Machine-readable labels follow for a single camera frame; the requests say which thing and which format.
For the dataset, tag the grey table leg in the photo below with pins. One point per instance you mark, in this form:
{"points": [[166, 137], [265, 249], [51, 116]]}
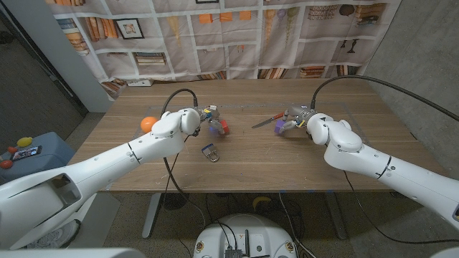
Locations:
{"points": [[337, 215]]}

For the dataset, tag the black round floor object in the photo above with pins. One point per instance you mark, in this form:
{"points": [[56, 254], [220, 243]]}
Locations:
{"points": [[174, 200]]}

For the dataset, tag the white power strip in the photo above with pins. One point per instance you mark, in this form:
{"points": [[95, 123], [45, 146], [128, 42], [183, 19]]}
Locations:
{"points": [[140, 83]]}

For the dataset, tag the purple magnetic block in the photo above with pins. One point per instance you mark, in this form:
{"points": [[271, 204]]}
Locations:
{"points": [[278, 126]]}

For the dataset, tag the orange ball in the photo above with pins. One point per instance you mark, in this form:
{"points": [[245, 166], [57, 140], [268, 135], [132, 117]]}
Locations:
{"points": [[146, 124]]}

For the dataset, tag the blue-grey ottoman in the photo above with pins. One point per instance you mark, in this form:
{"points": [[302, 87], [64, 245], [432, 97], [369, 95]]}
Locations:
{"points": [[39, 161]]}

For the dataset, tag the red magnetic block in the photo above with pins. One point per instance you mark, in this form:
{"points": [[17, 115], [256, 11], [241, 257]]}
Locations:
{"points": [[225, 126]]}

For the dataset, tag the printed bookshelf backdrop cloth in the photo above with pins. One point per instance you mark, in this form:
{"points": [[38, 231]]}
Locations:
{"points": [[222, 43]]}

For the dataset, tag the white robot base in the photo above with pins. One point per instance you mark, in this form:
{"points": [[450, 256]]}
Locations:
{"points": [[247, 233]]}

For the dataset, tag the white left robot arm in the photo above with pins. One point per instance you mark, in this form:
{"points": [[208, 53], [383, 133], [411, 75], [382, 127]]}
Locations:
{"points": [[107, 165]]}

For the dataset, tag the silver padlock with blue base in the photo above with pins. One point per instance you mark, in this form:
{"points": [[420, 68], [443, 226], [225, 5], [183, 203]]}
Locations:
{"points": [[209, 151]]}

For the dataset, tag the small red toy fruit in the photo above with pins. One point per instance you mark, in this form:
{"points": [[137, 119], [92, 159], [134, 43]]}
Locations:
{"points": [[12, 150]]}

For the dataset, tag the white table leg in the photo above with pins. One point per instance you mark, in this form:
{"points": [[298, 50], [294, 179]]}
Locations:
{"points": [[150, 215]]}

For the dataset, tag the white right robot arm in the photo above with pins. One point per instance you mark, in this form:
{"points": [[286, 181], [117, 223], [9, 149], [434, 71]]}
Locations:
{"points": [[376, 161]]}

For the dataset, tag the yellow toy lemon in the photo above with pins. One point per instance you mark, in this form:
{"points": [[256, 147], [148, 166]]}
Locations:
{"points": [[24, 142]]}

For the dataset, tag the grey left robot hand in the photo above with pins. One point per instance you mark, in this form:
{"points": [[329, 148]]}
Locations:
{"points": [[212, 116]]}

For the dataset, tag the white sneaker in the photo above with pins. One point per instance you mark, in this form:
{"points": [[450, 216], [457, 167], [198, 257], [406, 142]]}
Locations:
{"points": [[59, 235]]}

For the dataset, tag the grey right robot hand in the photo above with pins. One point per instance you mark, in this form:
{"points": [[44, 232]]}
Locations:
{"points": [[299, 114]]}

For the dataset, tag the yellow toy banana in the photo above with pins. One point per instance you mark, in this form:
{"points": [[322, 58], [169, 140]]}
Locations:
{"points": [[261, 200]]}

